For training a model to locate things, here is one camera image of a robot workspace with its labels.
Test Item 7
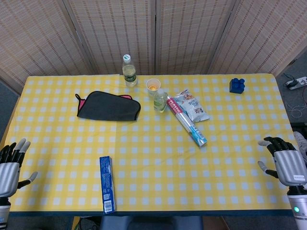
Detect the yellow checkered tablecloth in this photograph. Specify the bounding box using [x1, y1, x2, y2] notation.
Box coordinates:
[0, 73, 300, 213]

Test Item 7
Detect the green-label water bottle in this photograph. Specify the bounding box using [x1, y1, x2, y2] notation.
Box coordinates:
[122, 54, 138, 88]

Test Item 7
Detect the white paper cup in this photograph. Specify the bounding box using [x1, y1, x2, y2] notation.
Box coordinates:
[146, 79, 161, 98]

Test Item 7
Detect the blue toothpaste box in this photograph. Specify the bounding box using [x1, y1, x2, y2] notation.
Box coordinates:
[99, 156, 117, 214]

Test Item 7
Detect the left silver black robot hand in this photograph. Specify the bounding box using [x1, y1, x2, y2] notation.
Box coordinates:
[0, 138, 38, 197]

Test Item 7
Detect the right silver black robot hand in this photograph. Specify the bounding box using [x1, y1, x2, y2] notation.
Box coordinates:
[258, 136, 307, 187]

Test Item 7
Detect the plastic wrap box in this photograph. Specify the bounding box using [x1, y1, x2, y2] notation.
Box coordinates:
[166, 95, 208, 148]

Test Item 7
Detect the grey fabric item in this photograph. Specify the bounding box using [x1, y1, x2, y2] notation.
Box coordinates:
[293, 131, 307, 151]

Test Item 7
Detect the white power strip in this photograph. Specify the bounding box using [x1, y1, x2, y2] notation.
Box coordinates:
[284, 76, 307, 91]

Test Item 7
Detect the light blue snack bag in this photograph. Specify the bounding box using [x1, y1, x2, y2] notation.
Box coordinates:
[173, 89, 211, 123]

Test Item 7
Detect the blue grey chair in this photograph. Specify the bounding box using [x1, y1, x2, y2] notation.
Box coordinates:
[99, 215, 203, 230]

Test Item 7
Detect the bamboo folding screen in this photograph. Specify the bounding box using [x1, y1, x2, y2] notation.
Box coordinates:
[0, 0, 307, 94]

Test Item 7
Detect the thin white cable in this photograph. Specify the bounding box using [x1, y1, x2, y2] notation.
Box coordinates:
[285, 102, 307, 118]

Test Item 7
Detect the blue toy building brick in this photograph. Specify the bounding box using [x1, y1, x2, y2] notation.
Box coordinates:
[229, 78, 246, 94]

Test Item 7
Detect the small clear plastic bottle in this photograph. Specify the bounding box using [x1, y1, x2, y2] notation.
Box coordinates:
[153, 88, 168, 114]

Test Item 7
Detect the grey and pink cloth pouch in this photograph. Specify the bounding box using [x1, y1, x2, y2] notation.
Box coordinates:
[74, 91, 142, 122]

